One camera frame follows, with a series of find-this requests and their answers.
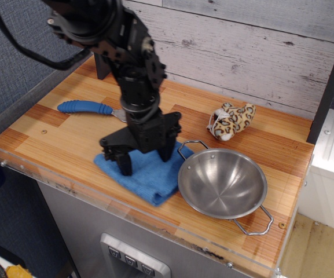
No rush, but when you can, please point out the blue towel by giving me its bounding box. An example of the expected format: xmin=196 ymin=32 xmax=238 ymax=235
xmin=94 ymin=142 xmax=193 ymax=207

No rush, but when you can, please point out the blue handled metal spoon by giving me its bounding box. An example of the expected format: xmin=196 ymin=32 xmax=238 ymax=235
xmin=57 ymin=100 xmax=127 ymax=123

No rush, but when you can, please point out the white grooved side cabinet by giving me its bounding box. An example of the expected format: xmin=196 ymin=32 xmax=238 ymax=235
xmin=298 ymin=109 xmax=334 ymax=228

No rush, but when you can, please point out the silver dispenser button panel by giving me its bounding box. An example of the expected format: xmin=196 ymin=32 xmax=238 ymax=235
xmin=100 ymin=233 xmax=171 ymax=277

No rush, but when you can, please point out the clear acrylic table guard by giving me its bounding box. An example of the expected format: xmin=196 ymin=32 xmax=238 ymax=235
xmin=0 ymin=58 xmax=314 ymax=277

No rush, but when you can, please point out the stainless steel bowl with handles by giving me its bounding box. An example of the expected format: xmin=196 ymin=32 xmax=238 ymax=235
xmin=178 ymin=145 xmax=274 ymax=236

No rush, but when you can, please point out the yellow object at bottom left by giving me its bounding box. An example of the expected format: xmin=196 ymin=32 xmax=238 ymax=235
xmin=6 ymin=265 xmax=33 ymax=278

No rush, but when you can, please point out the black braided cable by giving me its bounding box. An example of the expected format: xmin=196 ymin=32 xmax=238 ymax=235
xmin=0 ymin=0 xmax=94 ymax=71

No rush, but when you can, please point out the dark right vertical post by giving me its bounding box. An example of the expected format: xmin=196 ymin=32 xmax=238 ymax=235
xmin=306 ymin=65 xmax=334 ymax=144

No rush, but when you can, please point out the leopard print plush toy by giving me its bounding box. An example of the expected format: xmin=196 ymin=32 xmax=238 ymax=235
xmin=207 ymin=103 xmax=256 ymax=141

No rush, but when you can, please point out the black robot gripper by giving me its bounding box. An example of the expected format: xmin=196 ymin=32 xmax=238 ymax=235
xmin=100 ymin=111 xmax=181 ymax=176

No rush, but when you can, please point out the dark vertical post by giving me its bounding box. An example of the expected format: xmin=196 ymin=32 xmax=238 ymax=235
xmin=94 ymin=53 xmax=117 ymax=80
xmin=306 ymin=65 xmax=334 ymax=144

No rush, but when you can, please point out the dark left vertical post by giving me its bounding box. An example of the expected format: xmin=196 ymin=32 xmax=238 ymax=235
xmin=94 ymin=53 xmax=117 ymax=80

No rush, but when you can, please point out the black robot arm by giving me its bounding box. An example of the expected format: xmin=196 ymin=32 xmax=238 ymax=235
xmin=45 ymin=1 xmax=181 ymax=175

